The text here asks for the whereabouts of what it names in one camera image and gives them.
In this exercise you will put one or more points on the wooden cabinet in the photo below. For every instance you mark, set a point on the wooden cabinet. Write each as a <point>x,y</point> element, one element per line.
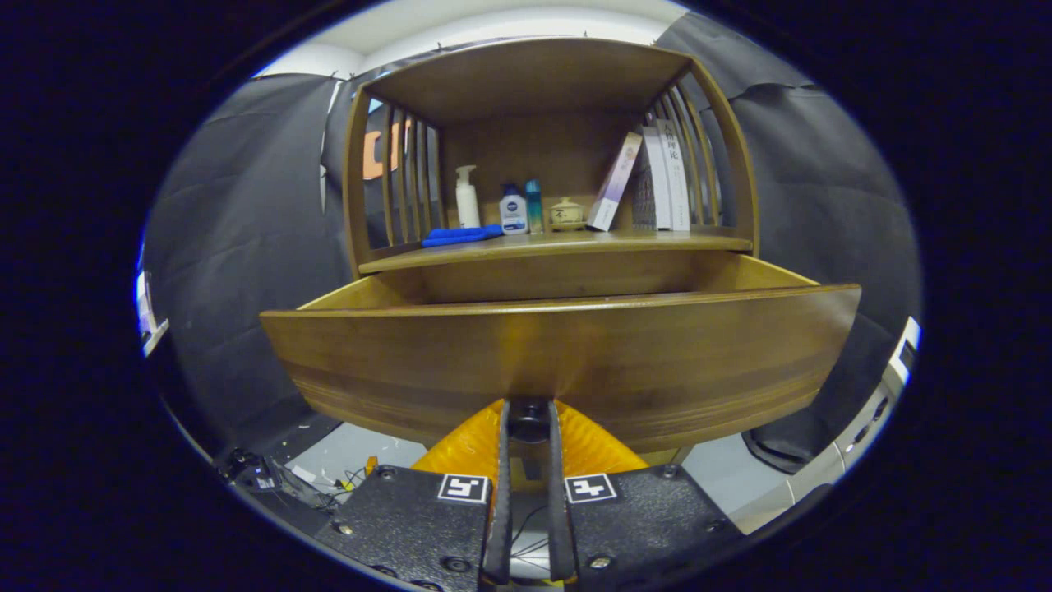
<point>526,82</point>

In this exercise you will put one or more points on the wooden drawer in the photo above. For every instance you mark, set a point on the wooden drawer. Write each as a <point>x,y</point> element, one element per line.
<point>559,353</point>

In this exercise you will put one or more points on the lidded ceramic tea cup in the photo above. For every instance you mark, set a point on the lidded ceramic tea cup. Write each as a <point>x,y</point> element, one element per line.
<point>567,214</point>

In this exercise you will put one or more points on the white book with black print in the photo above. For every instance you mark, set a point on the white book with black print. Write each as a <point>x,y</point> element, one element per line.
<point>675,177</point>

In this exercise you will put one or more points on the white pump bottle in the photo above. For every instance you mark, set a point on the white pump bottle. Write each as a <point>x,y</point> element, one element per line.
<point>468,205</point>

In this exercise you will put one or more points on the teal slim bottle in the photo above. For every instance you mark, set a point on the teal slim bottle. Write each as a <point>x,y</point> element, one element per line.
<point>535,210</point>

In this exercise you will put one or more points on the white lotion bottle blue cap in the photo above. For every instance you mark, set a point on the white lotion bottle blue cap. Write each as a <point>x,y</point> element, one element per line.
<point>514,215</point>

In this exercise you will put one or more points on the patterned cover book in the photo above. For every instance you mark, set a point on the patterned cover book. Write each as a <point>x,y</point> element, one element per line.
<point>643,197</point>

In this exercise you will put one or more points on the purple cover book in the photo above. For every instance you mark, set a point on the purple cover book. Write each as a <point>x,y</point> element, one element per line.
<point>616,181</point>

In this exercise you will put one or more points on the blue folded cloth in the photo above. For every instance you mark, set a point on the blue folded cloth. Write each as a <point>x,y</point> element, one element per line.
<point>460,236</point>

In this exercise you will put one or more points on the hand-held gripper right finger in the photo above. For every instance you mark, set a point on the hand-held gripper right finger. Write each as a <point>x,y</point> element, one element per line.
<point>641,526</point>

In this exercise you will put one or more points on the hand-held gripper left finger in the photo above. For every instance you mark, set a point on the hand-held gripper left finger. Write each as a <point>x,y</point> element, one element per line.
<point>411,526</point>

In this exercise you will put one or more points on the wooden countertop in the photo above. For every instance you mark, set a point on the wooden countertop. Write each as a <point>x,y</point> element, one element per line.
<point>559,245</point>

